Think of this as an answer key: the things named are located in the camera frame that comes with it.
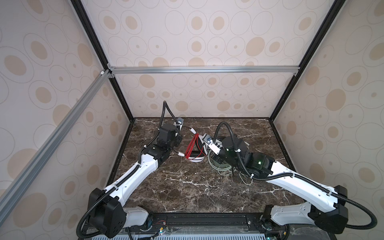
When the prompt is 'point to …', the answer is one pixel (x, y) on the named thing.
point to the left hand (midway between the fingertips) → (178, 127)
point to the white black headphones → (201, 157)
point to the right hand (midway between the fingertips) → (212, 142)
